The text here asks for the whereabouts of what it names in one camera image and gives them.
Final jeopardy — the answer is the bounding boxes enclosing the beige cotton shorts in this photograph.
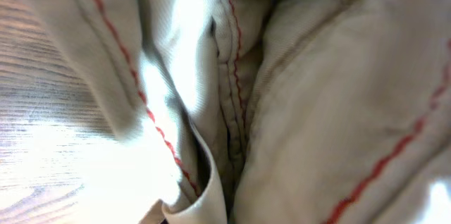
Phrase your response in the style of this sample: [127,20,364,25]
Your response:
[25,0,450,223]

